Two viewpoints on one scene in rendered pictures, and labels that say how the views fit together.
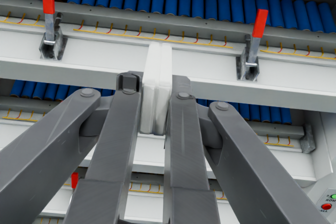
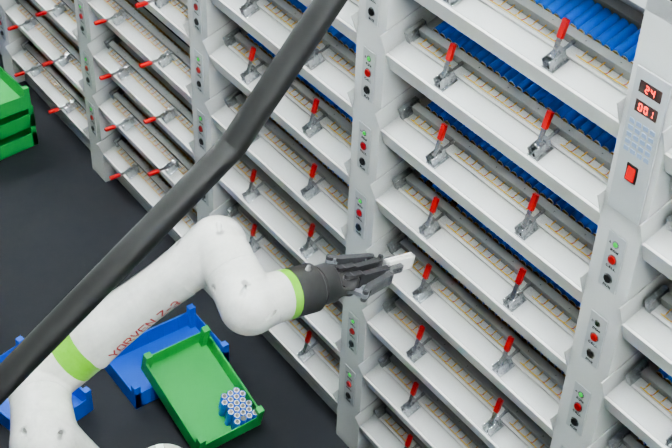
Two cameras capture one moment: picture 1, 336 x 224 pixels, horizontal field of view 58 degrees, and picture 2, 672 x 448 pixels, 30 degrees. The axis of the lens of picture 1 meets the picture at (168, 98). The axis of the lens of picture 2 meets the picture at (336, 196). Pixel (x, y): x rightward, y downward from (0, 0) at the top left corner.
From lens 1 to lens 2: 227 cm
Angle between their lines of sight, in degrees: 43
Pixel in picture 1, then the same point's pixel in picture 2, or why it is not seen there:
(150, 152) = (464, 334)
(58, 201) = (405, 345)
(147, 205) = (460, 394)
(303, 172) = (549, 419)
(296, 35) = (556, 299)
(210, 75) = (491, 292)
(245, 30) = (530, 278)
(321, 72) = (556, 332)
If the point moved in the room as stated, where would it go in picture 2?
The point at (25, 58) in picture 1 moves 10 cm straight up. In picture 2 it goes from (412, 228) to (416, 191)
